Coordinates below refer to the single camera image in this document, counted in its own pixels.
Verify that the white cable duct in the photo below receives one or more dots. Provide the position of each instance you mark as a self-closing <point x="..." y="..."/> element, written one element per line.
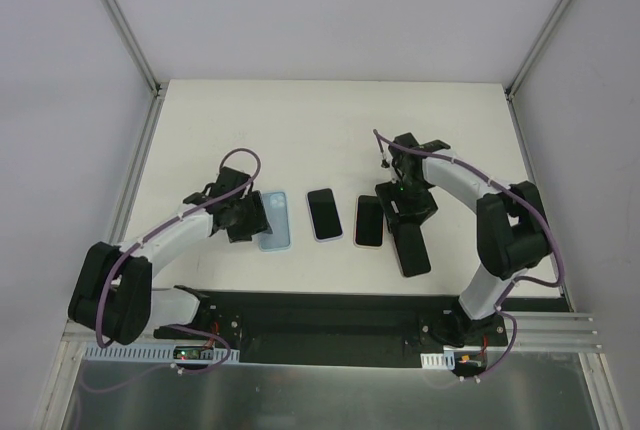
<point x="450" y="360"/>
<point x="160" y="353"/>

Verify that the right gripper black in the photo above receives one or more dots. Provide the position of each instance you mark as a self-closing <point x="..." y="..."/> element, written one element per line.
<point x="407" y="211"/>

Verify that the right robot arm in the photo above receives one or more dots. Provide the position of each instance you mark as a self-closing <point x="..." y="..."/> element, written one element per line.
<point x="512" y="233"/>

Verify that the left aluminium frame post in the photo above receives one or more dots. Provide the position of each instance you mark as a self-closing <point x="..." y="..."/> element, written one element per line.
<point x="128" y="38"/>

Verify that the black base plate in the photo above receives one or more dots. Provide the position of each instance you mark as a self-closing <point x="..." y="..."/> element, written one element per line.
<point x="379" y="331"/>

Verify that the aluminium frame post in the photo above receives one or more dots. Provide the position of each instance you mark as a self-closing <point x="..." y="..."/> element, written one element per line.
<point x="128" y="38"/>
<point x="541" y="41"/>

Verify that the left white cable duct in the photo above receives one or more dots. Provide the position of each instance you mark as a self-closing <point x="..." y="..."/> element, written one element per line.
<point x="160" y="353"/>

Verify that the aluminium rail right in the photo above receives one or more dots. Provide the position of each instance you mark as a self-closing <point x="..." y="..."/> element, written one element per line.
<point x="556" y="332"/>

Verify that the beige clear phone case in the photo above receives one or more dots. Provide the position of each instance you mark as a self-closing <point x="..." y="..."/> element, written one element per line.
<point x="356" y="225"/>

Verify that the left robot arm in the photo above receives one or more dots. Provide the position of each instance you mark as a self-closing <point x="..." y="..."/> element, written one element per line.
<point x="113" y="295"/>

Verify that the right aluminium frame post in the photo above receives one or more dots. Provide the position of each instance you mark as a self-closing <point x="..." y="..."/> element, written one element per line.
<point x="541" y="41"/>

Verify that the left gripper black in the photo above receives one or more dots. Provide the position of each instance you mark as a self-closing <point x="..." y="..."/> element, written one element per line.
<point x="253" y="215"/>

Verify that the right white cable duct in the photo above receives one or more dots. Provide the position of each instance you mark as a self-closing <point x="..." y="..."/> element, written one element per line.
<point x="450" y="360"/>

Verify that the light blue phone case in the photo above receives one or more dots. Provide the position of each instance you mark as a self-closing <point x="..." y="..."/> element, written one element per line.
<point x="278" y="236"/>

